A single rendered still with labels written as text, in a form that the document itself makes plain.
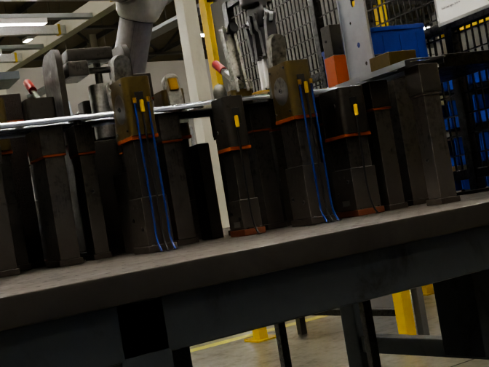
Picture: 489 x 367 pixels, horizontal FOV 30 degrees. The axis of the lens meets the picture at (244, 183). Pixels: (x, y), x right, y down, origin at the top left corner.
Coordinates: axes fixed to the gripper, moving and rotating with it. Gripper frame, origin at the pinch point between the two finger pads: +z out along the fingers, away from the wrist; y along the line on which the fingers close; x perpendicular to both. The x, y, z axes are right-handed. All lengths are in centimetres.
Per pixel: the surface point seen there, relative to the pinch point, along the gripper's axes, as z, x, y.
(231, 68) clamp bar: -4.5, -2.3, -13.6
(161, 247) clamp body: 35, -42, 22
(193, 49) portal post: -134, 275, -641
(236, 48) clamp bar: -9.7, 0.5, -14.9
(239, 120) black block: 12.2, -19.7, 20.6
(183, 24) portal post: -161, 270, -646
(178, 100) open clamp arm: 1.9, -17.6, -14.2
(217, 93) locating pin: 3.4, -14.3, 1.2
